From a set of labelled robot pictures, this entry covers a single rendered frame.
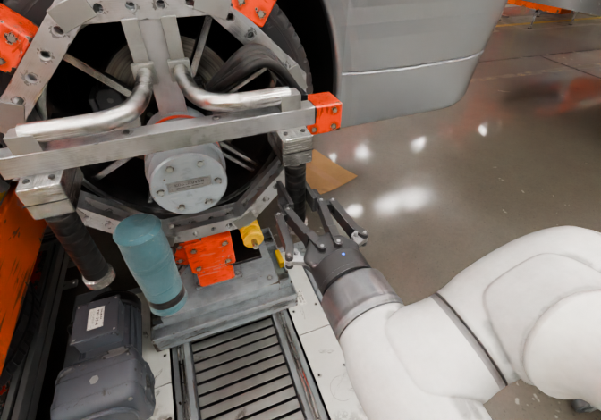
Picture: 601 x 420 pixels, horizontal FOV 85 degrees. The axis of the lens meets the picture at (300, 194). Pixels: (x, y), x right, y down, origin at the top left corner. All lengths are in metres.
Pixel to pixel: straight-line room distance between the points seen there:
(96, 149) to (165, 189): 0.14
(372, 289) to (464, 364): 0.11
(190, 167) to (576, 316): 0.51
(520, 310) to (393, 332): 0.11
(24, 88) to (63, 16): 0.13
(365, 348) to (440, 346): 0.07
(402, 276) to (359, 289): 1.16
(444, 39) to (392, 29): 0.18
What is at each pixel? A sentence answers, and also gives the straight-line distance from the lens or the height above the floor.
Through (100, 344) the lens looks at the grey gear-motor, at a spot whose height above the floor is 0.39.
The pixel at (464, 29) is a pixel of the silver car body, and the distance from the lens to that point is 1.08.
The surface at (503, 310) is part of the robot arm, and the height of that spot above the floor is 0.94.
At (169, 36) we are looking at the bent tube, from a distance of 0.64.
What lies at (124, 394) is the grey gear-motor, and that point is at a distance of 0.93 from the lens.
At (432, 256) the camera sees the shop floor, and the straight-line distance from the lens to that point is 1.68.
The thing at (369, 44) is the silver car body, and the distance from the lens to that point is 0.91.
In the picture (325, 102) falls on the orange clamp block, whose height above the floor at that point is 0.88.
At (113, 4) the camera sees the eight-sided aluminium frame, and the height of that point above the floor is 1.10.
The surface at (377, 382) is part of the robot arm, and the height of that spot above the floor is 0.86.
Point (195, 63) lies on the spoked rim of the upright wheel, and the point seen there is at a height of 0.97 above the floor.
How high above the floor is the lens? 1.20
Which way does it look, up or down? 40 degrees down
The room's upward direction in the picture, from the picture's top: straight up
